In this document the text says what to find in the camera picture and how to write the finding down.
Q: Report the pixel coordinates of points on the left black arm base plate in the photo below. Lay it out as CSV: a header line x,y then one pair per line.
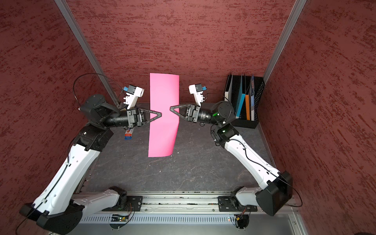
x,y
136,202

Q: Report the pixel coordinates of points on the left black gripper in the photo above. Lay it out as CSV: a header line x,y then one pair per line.
x,y
134,116

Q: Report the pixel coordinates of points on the right controller board with wires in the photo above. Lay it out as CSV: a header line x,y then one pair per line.
x,y
241,220

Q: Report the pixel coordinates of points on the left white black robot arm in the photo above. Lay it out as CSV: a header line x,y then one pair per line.
x,y
54,209

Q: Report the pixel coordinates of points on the blue magazine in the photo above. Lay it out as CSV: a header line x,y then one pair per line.
x,y
252,98

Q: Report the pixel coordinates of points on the aluminium rail frame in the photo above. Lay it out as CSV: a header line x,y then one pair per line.
x,y
197,209

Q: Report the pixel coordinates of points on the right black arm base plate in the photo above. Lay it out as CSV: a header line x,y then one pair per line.
x,y
231,204

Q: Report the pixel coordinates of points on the teal folder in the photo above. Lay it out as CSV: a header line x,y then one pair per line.
x,y
241,96

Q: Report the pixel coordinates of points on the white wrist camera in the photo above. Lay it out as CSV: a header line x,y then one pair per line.
x,y
197,91
132,93

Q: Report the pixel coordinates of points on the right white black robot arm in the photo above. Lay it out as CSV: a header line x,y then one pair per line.
x,y
274,189

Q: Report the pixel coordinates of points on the left controller board with wires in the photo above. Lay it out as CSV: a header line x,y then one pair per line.
x,y
117,221

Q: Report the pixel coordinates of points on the controller board with wires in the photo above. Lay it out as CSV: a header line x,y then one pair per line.
x,y
241,220
117,221

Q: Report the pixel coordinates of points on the white book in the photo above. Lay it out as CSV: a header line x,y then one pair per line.
x,y
228,88

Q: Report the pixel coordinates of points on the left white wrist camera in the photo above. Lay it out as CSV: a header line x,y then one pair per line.
x,y
132,93

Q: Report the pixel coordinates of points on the orange book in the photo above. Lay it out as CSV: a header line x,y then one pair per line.
x,y
248,107

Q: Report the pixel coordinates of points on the left aluminium corner post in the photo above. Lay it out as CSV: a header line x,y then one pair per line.
x,y
75,28

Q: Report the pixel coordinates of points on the aluminium corner post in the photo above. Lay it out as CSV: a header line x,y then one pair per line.
x,y
75,28
287,30

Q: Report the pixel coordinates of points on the black mesh file organizer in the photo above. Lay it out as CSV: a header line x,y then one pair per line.
x,y
259,87

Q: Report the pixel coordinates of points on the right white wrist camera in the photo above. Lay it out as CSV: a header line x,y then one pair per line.
x,y
197,91

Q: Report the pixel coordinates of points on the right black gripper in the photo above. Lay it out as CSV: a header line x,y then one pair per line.
x,y
193,111

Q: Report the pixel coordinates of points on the pink rectangular paper sheet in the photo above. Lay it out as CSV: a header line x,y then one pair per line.
x,y
164,93

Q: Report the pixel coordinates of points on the right aluminium corner post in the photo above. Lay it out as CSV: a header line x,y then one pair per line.
x,y
287,30

